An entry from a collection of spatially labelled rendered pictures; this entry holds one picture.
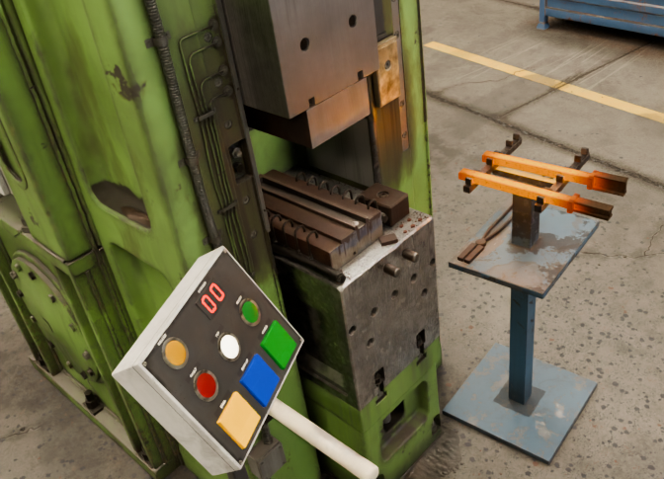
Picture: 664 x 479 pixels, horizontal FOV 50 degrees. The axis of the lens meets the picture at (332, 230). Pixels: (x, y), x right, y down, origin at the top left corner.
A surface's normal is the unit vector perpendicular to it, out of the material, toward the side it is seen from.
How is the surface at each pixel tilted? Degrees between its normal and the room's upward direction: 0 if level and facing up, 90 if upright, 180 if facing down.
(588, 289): 0
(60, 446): 0
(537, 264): 0
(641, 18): 90
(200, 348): 60
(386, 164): 90
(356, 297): 90
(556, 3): 90
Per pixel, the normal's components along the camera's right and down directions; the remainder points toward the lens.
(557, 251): -0.13, -0.81
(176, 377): 0.75, -0.34
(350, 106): 0.72, 0.31
